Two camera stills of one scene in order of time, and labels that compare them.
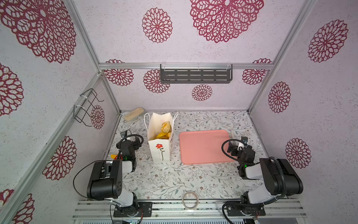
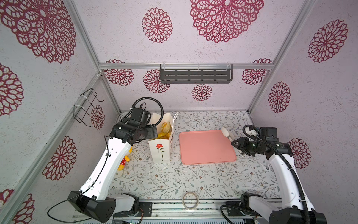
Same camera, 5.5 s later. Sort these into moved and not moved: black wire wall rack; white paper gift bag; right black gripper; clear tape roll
Moved: right black gripper
Not moved: black wire wall rack; clear tape roll; white paper gift bag
